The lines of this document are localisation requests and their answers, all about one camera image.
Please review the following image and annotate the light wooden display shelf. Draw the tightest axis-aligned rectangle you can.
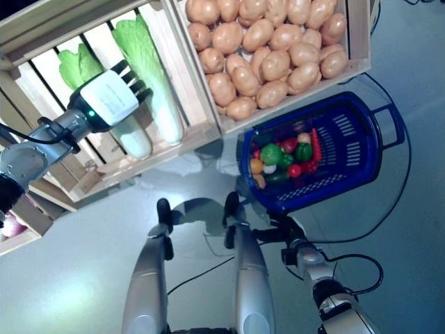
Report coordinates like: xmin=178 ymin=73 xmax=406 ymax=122
xmin=27 ymin=166 xmax=105 ymax=213

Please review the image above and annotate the dark green cucumber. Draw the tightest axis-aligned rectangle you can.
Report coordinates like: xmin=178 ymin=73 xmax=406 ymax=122
xmin=264 ymin=172 xmax=291 ymax=185

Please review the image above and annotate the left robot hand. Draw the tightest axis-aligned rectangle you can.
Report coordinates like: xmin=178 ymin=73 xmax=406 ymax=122
xmin=67 ymin=59 xmax=154 ymax=135

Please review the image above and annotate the green white napa cabbage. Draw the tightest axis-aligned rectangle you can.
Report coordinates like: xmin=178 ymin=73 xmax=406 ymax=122
xmin=57 ymin=43 xmax=154 ymax=161
xmin=111 ymin=13 xmax=185 ymax=146

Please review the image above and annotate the blue plastic shopping basket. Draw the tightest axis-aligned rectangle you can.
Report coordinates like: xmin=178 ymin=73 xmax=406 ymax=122
xmin=237 ymin=90 xmax=407 ymax=214

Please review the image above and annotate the thin black floor cable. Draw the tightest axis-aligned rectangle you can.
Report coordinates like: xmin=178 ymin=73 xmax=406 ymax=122
xmin=165 ymin=255 xmax=237 ymax=297

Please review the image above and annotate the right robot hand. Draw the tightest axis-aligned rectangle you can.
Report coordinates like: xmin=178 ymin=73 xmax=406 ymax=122
xmin=252 ymin=210 xmax=309 ymax=251

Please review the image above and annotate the red bell pepper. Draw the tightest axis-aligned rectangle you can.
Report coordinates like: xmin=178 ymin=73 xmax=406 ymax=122
xmin=300 ymin=159 xmax=319 ymax=175

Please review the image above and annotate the round green bell pepper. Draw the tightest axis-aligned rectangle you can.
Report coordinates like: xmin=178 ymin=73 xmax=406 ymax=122
xmin=260 ymin=144 xmax=283 ymax=166

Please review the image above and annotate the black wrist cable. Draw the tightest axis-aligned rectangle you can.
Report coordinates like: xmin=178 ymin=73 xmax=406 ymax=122
xmin=326 ymin=253 xmax=385 ymax=296
xmin=0 ymin=123 xmax=80 ymax=154

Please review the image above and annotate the purple white turnip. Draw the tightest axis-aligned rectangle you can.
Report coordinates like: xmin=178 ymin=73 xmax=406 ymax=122
xmin=1 ymin=214 xmax=28 ymax=237

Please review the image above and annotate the orange red carrot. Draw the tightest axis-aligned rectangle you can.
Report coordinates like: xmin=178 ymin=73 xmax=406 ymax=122
xmin=311 ymin=127 xmax=321 ymax=163

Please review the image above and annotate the silver right robot leg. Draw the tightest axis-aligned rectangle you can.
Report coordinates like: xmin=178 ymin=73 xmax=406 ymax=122
xmin=222 ymin=191 xmax=275 ymax=334

